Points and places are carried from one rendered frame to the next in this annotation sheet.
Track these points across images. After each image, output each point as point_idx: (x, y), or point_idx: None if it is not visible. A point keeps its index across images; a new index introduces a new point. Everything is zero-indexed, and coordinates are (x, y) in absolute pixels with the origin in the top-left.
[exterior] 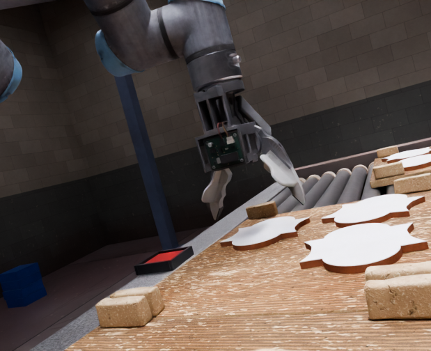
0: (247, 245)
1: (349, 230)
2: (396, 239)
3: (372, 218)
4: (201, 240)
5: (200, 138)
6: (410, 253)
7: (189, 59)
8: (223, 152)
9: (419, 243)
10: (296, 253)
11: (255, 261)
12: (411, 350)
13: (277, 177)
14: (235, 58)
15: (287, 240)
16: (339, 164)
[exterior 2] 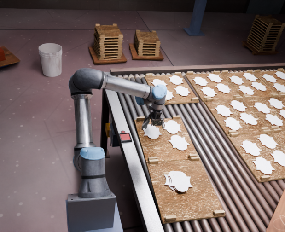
0: (154, 138)
1: (174, 137)
2: (185, 143)
3: (176, 133)
4: (121, 125)
5: (154, 120)
6: (187, 146)
7: (157, 104)
8: (157, 123)
9: (189, 144)
10: (167, 142)
11: (160, 144)
12: (196, 165)
13: (164, 126)
14: (164, 103)
15: (160, 136)
16: (130, 72)
